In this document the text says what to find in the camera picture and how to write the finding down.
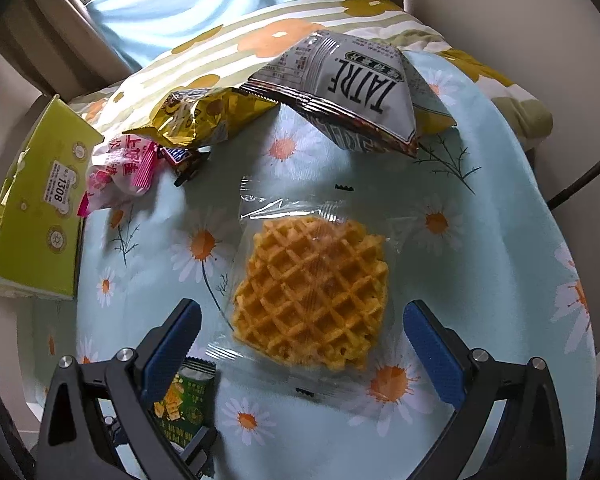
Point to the daisy print tablecloth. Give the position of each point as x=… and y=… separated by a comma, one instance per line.
x=480, y=270

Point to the dark blue candy bar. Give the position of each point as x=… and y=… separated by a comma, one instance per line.
x=180, y=155

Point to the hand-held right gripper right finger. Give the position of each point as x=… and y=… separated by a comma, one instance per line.
x=430, y=350

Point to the yellow green cardboard box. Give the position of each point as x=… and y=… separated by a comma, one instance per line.
x=35, y=220

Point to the waffle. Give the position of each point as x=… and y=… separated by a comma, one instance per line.
x=310, y=290

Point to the pink snack packet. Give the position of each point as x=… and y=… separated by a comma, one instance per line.
x=125, y=170

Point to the light blue window cloth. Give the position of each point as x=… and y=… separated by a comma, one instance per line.
x=180, y=5

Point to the yellow snack bag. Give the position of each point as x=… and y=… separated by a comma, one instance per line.
x=200, y=115

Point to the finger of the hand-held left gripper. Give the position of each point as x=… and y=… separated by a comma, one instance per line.
x=200, y=447

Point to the grey white snack bag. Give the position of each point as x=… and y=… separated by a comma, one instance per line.
x=350, y=85

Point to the small green snack packet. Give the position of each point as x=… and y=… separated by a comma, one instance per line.
x=190, y=390

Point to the black curved stand pole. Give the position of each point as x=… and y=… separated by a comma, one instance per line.
x=580, y=181

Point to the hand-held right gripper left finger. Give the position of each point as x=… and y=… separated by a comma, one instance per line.
x=172, y=345

